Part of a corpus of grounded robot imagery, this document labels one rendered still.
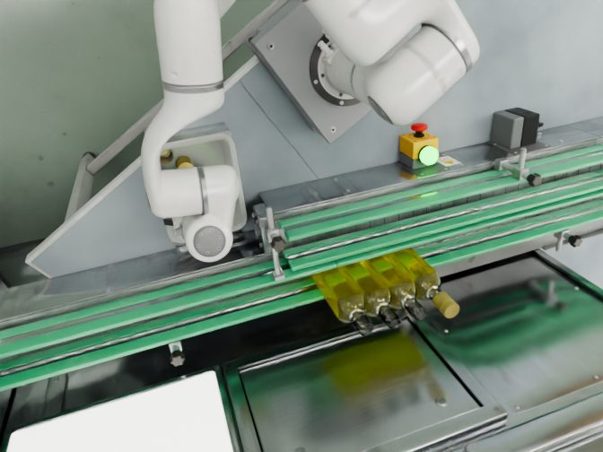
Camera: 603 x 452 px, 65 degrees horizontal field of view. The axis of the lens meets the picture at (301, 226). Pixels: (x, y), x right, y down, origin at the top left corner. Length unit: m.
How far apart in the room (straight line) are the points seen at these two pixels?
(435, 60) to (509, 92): 0.69
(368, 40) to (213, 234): 0.36
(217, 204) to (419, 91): 0.34
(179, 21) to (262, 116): 0.47
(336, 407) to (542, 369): 0.44
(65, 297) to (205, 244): 0.44
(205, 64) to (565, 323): 0.98
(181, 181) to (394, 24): 0.37
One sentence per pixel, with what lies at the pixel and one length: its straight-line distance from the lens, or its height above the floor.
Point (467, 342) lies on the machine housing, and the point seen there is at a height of 1.10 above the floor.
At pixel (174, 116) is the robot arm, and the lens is 0.69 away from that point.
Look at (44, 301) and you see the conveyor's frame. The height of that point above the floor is 0.85.
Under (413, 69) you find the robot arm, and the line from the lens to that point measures 0.71.
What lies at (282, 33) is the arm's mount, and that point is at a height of 0.85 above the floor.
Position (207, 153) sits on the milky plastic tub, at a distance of 1.06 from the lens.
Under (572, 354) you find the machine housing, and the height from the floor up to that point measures 1.22.
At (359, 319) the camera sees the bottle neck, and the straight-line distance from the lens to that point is 0.93.
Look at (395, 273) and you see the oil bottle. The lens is 1.03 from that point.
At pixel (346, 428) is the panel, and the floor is 1.23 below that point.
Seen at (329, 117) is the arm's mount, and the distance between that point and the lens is 1.01.
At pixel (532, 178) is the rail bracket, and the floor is 1.00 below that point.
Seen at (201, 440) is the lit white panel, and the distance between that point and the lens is 0.96.
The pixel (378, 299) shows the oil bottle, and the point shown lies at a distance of 0.97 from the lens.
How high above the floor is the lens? 1.77
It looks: 58 degrees down
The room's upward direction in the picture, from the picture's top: 144 degrees clockwise
